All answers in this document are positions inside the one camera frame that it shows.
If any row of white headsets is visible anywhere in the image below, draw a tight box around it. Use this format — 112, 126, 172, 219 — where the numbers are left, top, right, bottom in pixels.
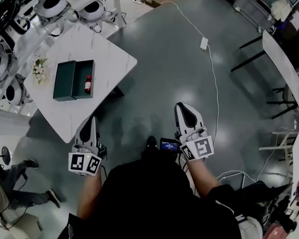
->
0, 0, 117, 107

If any long white floor cable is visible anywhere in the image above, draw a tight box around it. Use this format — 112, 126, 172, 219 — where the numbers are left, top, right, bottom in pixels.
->
134, 0, 296, 184

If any white artificial flower decoration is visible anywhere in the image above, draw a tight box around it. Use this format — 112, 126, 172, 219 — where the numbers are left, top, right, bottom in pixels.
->
31, 56, 49, 85

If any person's right forearm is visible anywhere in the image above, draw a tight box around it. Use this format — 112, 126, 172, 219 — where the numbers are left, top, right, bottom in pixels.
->
186, 158, 222, 199

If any black device with screen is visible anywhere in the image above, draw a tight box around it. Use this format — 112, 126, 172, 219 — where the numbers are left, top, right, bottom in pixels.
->
159, 137, 180, 152

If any small red bottle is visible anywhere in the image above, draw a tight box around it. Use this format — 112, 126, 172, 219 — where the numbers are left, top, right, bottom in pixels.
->
84, 75, 93, 93

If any person's left forearm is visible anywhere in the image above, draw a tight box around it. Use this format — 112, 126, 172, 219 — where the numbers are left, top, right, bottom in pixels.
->
76, 171, 103, 219

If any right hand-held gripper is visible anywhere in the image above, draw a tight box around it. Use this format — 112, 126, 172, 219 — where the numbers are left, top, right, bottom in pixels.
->
174, 103, 214, 163

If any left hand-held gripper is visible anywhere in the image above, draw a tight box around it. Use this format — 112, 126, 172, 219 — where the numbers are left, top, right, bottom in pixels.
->
68, 116, 108, 177

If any black round stand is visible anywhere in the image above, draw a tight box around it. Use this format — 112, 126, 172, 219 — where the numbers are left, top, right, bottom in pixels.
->
0, 146, 12, 164

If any dark green box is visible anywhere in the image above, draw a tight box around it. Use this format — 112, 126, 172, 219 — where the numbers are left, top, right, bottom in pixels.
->
52, 60, 96, 103

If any white table with black legs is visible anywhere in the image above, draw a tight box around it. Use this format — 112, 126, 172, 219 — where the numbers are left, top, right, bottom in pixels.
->
230, 30, 299, 120

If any person's black shoe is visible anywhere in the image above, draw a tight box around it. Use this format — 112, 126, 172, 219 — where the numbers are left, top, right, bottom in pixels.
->
142, 135, 158, 157

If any black frame chair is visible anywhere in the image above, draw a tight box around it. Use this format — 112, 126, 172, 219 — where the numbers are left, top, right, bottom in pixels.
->
266, 83, 299, 120

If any person's black clothing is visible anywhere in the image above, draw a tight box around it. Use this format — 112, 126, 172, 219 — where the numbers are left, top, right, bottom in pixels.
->
57, 155, 242, 239

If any black bag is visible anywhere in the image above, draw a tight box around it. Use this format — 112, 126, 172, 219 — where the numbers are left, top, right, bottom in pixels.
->
209, 180, 294, 234

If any white power adapter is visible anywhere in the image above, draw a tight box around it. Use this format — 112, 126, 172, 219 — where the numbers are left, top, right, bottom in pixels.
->
199, 36, 209, 51

